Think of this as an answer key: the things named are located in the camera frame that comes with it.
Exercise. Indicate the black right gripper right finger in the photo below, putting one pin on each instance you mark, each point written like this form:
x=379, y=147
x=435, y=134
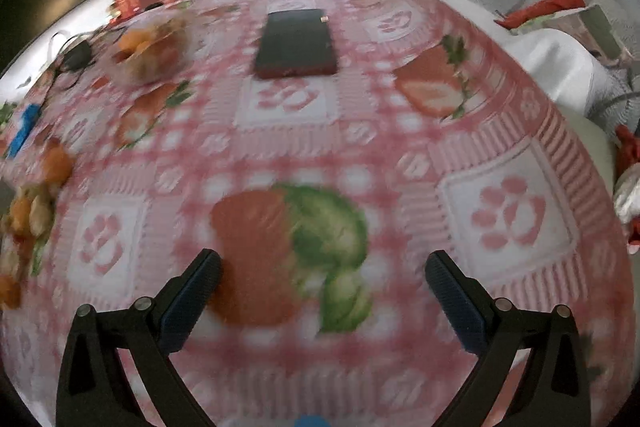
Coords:
x=553, y=389

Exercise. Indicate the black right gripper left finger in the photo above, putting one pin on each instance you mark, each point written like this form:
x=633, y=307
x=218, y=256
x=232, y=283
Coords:
x=93, y=388

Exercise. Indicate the small orange kumquat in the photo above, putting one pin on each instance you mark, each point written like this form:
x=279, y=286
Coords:
x=19, y=215

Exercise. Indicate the large orange mandarin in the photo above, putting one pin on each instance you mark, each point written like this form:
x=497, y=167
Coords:
x=57, y=165

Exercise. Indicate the blue crumpled cloth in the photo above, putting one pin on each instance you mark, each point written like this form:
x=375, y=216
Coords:
x=28, y=121

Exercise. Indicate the white blanket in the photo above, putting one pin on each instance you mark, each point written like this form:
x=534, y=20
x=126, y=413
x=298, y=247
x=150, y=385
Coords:
x=562, y=68

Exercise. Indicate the clear glass fruit bowl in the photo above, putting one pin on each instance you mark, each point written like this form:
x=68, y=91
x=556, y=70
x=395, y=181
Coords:
x=149, y=53

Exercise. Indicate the pink strawberry pattern tablecloth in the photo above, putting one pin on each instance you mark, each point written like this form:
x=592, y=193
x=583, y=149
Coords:
x=324, y=195

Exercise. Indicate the dark smartphone red case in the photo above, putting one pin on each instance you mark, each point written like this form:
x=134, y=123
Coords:
x=296, y=43

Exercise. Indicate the black power adapter with cable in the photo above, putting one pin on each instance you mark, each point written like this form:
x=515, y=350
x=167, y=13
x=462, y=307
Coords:
x=79, y=54

